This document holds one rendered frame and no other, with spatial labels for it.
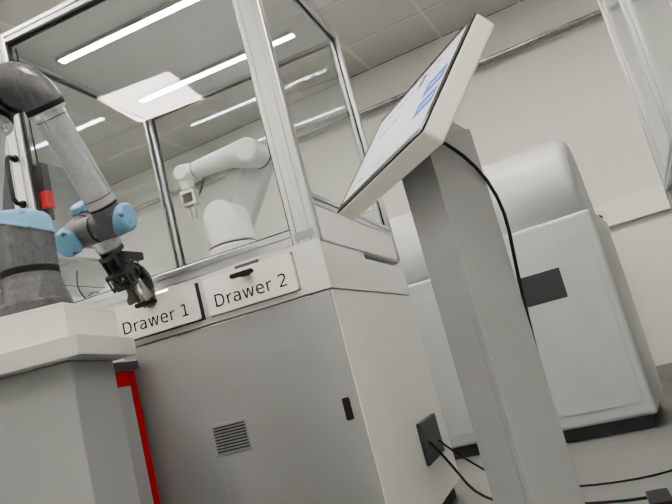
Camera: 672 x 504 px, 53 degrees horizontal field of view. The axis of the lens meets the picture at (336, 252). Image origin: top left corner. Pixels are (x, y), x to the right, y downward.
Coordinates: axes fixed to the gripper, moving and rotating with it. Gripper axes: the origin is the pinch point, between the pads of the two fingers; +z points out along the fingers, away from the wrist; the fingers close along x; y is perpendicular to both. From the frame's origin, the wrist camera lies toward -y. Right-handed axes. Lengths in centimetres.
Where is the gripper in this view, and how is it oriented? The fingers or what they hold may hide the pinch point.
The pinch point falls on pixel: (149, 301)
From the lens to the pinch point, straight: 208.4
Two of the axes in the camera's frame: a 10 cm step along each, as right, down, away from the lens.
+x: 9.1, -2.9, -3.0
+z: 3.9, 8.3, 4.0
